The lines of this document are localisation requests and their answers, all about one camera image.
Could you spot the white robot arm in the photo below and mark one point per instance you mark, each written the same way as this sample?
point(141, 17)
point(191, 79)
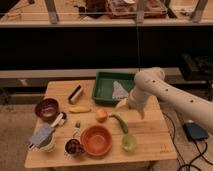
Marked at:
point(151, 82)

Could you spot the yellow banana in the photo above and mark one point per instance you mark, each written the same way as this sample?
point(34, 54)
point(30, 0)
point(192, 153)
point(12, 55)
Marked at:
point(79, 109)

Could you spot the green plastic tray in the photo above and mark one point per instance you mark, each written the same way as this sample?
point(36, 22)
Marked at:
point(103, 86)

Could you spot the orange peach fruit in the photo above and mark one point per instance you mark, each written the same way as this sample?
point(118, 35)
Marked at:
point(101, 115)

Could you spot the white handled utensil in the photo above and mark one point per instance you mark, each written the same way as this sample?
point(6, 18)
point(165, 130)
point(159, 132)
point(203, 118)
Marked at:
point(60, 120)

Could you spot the black box on floor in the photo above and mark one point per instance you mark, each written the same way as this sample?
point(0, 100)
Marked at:
point(194, 132)

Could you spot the orange bowl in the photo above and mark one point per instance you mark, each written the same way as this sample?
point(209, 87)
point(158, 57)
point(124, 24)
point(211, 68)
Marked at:
point(96, 140)

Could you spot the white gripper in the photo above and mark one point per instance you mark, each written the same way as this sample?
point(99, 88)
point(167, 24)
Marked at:
point(137, 99)

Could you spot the white cup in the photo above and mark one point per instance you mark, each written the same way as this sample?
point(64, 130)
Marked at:
point(50, 145)

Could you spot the green pear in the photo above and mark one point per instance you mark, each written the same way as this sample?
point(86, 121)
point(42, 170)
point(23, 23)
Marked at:
point(129, 142)

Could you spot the dark red bowl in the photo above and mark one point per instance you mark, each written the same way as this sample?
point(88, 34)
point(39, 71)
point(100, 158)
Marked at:
point(47, 110)

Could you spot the grey cloth in tray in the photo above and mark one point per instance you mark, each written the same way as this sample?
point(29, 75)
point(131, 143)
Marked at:
point(118, 91)

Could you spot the black crate at right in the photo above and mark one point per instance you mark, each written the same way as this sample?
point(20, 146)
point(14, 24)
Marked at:
point(196, 68)

